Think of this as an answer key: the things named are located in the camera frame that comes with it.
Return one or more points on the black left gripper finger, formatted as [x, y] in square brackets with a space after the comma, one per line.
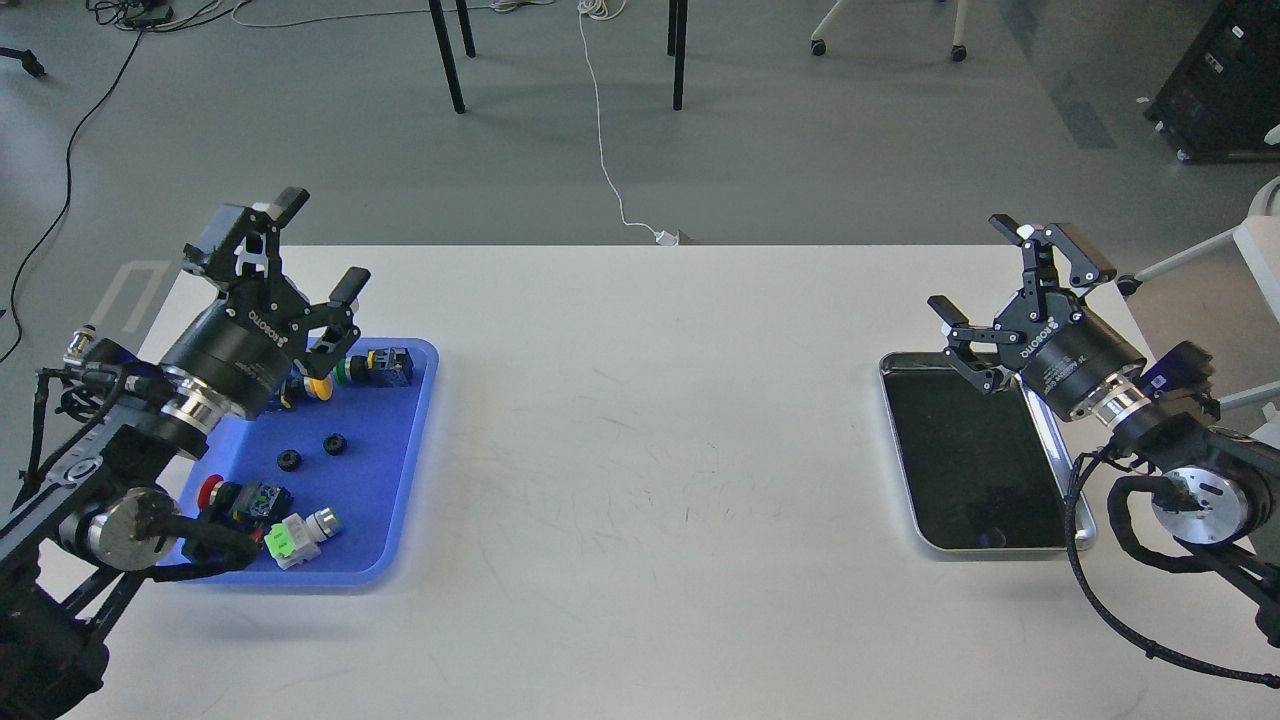
[337, 313]
[239, 250]

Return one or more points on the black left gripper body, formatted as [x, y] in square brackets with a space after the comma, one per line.
[242, 349]

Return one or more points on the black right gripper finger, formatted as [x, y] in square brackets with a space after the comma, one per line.
[988, 376]
[1039, 243]

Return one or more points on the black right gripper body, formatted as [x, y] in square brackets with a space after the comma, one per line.
[1065, 351]

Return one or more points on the small black gear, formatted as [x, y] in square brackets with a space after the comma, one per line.
[335, 444]
[289, 460]

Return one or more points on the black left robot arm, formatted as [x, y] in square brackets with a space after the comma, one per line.
[91, 524]

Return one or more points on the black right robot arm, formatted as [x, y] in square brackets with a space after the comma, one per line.
[1188, 489]

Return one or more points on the silver metal tray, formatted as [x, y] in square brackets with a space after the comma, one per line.
[985, 475]

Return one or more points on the blue plastic tray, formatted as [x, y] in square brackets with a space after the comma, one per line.
[368, 486]

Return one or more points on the white chair at right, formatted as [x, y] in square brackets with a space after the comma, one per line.
[1222, 294]

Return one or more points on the black equipment case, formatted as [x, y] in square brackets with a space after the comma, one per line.
[1220, 101]

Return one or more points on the black table legs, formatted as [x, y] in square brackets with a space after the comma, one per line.
[676, 41]

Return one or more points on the white office chair base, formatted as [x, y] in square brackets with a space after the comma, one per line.
[883, 26]

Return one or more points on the yellow push button switch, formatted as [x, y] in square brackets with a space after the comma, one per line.
[298, 390]

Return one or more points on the green push button switch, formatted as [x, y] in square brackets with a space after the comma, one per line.
[383, 367]

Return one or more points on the red push button switch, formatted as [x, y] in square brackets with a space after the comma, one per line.
[253, 507]

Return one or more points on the white green switch module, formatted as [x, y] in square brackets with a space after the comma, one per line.
[296, 539]

